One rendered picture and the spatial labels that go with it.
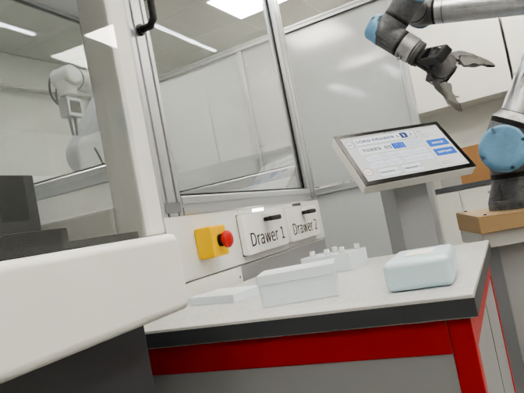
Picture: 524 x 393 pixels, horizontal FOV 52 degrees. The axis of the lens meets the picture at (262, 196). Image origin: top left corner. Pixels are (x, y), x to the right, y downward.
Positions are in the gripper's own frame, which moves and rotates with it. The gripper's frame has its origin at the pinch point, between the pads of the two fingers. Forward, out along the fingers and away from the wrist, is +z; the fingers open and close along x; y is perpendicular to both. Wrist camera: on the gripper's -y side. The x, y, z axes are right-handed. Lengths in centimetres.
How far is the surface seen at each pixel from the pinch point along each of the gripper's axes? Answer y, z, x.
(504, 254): 5.4, 30.8, 31.8
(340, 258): -30, -1, 58
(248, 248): -8, -23, 71
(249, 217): -5, -28, 64
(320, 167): 173, -55, 27
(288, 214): 22, -25, 58
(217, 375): -66, -3, 82
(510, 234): 0.9, 28.2, 27.4
